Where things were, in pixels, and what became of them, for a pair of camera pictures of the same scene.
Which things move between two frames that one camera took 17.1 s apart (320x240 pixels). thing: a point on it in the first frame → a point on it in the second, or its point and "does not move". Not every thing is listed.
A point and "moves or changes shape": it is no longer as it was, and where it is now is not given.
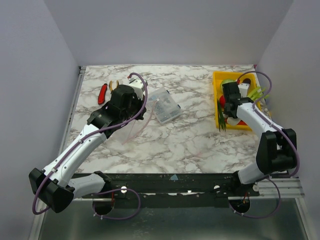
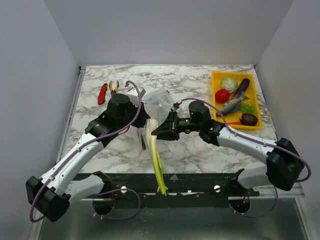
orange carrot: (241, 122) → (235, 123)
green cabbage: (227, 81) does not move
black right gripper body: (227, 107) → (172, 125)
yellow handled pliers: (110, 85) does not move
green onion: (221, 117) moves or changes shape
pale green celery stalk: (257, 93) → (151, 127)
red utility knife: (102, 94) does not move
